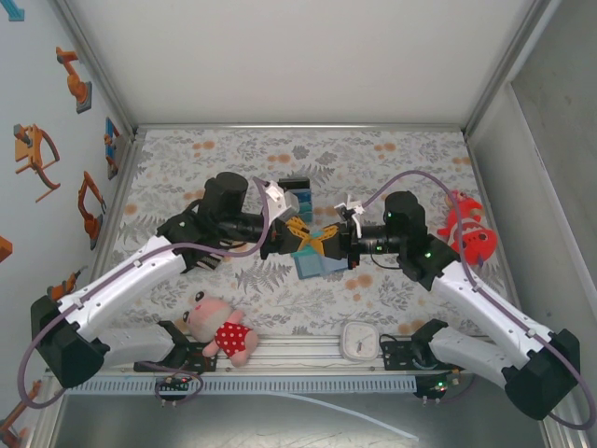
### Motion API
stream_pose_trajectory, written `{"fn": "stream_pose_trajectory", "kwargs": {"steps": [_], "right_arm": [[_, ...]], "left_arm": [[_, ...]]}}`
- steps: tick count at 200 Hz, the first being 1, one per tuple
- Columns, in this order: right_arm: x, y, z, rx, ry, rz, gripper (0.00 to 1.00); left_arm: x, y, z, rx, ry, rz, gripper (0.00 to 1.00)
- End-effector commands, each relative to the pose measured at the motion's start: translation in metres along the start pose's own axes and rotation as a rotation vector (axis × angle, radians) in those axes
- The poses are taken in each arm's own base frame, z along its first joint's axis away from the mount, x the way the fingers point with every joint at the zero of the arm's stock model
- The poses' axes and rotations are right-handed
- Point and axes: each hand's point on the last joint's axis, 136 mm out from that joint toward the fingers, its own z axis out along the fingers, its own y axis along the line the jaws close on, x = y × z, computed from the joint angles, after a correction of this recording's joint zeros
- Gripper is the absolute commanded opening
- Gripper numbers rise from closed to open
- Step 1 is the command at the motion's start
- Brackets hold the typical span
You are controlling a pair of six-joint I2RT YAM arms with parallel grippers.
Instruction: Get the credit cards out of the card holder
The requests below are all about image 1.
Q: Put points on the blue credit card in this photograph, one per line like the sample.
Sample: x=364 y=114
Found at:
x=305 y=195

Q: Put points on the orange block wall sticker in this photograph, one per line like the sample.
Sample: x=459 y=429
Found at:
x=4 y=249

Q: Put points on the blue bracket wall sticker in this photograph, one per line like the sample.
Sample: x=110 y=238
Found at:
x=16 y=11

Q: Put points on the white square clock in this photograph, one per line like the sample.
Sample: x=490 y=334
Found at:
x=359 y=340

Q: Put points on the blue leather card holder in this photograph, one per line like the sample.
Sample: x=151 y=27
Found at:
x=310 y=266

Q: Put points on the clear acrylic card stand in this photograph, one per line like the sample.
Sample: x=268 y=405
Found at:
x=294 y=183

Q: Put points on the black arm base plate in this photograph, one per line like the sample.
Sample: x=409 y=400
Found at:
x=396 y=354
x=200 y=365

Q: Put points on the teal credit card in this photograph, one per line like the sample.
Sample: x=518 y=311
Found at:
x=317 y=237
x=307 y=216
x=306 y=206

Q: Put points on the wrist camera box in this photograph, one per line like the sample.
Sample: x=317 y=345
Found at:
x=282 y=198
x=351 y=207

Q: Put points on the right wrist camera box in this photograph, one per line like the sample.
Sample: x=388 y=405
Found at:
x=351 y=207

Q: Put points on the floral patterned table mat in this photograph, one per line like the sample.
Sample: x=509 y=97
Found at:
x=210 y=158

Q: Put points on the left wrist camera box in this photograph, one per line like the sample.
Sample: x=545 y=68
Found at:
x=282 y=198

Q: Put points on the pink pig plush toy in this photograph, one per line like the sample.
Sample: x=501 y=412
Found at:
x=210 y=317

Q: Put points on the black white striped sock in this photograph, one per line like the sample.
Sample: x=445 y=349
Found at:
x=207 y=262

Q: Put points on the blue orange wall sticker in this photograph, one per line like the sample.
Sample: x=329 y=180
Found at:
x=112 y=149

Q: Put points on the orange claw wall sticker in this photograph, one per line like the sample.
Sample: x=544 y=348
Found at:
x=30 y=151

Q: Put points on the small circuit board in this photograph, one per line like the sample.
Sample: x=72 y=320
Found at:
x=436 y=387
x=175 y=382

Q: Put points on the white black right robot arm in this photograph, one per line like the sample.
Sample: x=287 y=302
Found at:
x=490 y=308

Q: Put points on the red plush fish toy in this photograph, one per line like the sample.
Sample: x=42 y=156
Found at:
x=471 y=238

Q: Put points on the aluminium enclosure frame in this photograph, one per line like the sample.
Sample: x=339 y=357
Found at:
x=298 y=126

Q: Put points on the white plastic tube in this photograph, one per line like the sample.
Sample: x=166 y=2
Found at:
x=373 y=418

